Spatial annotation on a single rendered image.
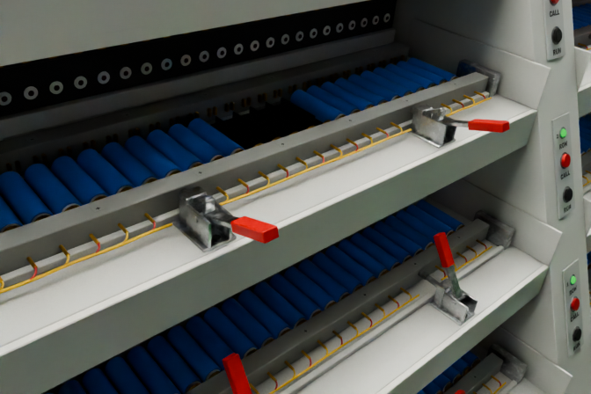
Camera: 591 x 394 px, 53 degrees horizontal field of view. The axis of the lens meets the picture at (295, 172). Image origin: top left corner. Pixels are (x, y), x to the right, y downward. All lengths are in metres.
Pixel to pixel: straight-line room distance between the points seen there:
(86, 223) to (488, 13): 0.50
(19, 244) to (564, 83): 0.61
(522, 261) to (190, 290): 0.47
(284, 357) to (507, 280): 0.30
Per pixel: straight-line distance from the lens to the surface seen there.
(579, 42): 0.96
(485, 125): 0.56
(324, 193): 0.49
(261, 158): 0.48
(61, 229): 0.41
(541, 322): 0.83
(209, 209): 0.42
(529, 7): 0.71
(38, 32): 0.37
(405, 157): 0.56
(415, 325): 0.64
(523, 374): 0.87
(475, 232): 0.75
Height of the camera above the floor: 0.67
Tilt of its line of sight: 14 degrees down
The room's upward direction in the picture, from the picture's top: 10 degrees counter-clockwise
